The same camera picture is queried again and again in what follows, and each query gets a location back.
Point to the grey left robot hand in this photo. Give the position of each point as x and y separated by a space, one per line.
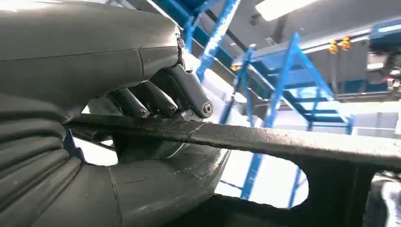
78 47

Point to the black foam insert tray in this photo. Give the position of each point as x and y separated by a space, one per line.
282 144

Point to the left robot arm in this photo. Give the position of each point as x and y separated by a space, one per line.
28 150

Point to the blue steel shelf rack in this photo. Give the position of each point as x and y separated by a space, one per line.
280 84
219 28

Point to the ceiling light panel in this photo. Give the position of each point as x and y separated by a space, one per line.
282 7

